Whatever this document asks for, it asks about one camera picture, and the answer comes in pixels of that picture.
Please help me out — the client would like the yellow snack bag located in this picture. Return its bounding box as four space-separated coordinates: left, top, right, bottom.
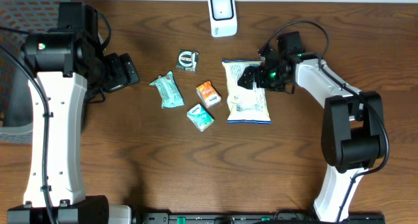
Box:
222 58 271 125

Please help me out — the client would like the pale green wet wipes pack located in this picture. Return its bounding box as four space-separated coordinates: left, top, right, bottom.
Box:
150 71 184 108

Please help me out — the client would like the orange tissue pack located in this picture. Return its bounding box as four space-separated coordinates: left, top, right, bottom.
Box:
196 81 221 108

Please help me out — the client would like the green Zam-Buk tin box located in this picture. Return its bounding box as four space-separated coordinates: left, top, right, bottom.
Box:
176 50 199 72

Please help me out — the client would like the green tissue pack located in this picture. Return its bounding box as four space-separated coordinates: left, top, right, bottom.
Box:
187 104 214 132

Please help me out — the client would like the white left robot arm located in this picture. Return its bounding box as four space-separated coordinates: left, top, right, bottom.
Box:
7 2 140 224

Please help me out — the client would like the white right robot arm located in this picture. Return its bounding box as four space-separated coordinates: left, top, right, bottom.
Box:
237 31 389 223

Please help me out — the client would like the white barcode scanner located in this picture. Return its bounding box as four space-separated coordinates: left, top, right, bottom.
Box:
208 0 238 38

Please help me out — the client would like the dark grey mesh basket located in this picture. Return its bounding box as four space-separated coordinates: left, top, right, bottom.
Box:
1 0 70 144

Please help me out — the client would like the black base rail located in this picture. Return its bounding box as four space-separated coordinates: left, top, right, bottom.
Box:
140 212 386 224

